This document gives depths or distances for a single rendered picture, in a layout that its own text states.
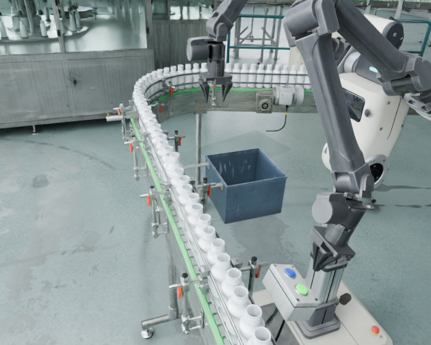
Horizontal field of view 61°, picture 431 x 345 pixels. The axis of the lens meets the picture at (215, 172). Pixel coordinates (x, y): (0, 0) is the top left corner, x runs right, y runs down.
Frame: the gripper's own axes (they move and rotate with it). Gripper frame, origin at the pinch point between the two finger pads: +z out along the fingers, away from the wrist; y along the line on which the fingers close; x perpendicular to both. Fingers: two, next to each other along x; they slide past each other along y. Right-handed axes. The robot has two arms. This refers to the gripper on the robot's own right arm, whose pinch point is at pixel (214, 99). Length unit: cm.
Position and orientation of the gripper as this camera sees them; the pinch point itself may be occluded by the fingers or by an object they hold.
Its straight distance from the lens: 133.8
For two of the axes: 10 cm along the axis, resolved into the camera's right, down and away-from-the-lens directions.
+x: 3.4, 4.9, -8.0
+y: -9.4, 1.4, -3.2
